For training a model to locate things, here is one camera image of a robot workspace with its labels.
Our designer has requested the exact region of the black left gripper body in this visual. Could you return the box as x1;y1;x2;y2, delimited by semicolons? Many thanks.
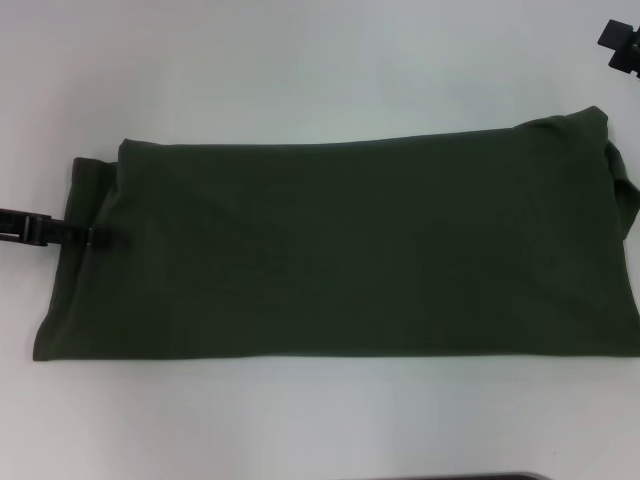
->
0;208;31;245

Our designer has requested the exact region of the dark green FREE T-shirt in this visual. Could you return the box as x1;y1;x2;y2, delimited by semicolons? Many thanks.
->
30;104;640;362

